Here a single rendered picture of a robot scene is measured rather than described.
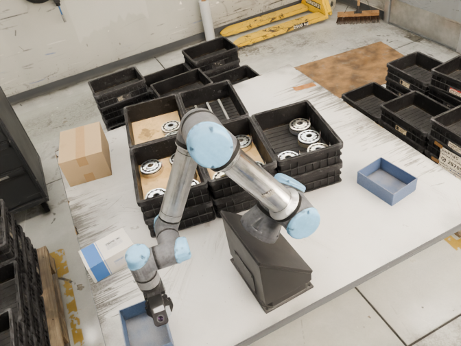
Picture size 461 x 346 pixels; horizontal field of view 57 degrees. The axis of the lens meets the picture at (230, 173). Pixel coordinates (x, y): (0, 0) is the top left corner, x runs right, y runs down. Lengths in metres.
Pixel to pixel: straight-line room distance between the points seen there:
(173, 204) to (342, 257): 0.71
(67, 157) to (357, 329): 1.69
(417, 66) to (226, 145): 2.65
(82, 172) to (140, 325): 0.95
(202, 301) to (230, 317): 0.13
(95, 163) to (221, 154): 1.24
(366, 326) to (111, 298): 1.28
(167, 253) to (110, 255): 0.51
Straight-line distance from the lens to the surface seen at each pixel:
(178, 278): 1.75
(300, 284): 1.60
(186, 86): 3.39
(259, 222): 1.51
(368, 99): 3.40
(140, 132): 2.35
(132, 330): 1.68
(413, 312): 2.47
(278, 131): 2.13
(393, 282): 2.56
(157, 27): 5.15
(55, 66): 5.07
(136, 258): 1.32
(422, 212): 1.94
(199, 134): 1.12
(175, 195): 1.36
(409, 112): 3.08
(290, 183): 1.46
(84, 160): 2.28
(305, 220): 1.35
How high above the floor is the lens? 2.07
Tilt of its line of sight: 40 degrees down
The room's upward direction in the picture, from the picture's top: 11 degrees counter-clockwise
